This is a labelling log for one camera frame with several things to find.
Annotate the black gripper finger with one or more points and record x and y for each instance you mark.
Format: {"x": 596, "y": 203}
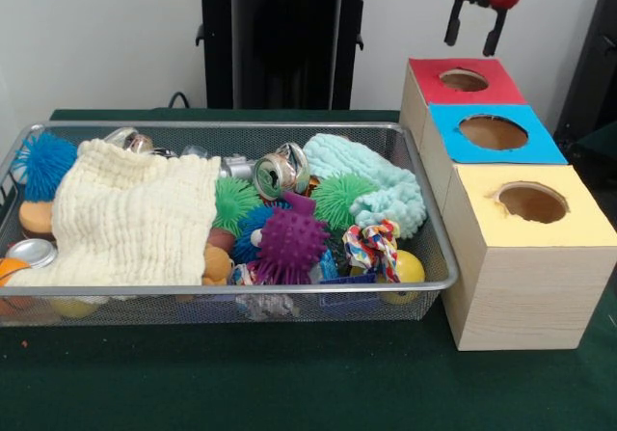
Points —
{"x": 494, "y": 33}
{"x": 454, "y": 23}

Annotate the purple spiky rubber toy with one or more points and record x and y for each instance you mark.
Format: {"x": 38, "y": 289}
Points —
{"x": 289, "y": 243}

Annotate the cream waffle cloth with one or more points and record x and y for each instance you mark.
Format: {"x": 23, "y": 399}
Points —
{"x": 130, "y": 219}

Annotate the wooden box with three holes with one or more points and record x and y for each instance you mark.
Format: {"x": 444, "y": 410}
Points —
{"x": 530, "y": 281}

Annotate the clear mesh bin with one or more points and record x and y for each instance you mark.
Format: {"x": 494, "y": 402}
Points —
{"x": 193, "y": 305}

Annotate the black upright panel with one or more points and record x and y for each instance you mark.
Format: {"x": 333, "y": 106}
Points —
{"x": 593, "y": 64}

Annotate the dark green side table cloth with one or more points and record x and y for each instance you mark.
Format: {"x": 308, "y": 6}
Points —
{"x": 593, "y": 161}

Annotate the mint green knit cloth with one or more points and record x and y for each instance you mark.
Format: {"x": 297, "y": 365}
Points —
{"x": 385, "y": 185}

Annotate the green spiky rubber ball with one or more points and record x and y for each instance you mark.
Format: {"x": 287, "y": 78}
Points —
{"x": 233, "y": 202}
{"x": 344, "y": 198}

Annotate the crushed metal can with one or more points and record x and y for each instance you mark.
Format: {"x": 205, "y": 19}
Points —
{"x": 279, "y": 173}

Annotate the colourful patterned knotted cloth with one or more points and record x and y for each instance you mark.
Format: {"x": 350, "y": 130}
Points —
{"x": 371, "y": 243}

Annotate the yellow ball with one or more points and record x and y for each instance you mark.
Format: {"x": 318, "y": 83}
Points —
{"x": 410, "y": 267}

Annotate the dark blue spiky ball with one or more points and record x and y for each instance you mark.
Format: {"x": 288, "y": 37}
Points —
{"x": 248, "y": 235}

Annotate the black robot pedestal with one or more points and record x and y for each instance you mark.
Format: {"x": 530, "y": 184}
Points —
{"x": 289, "y": 40}

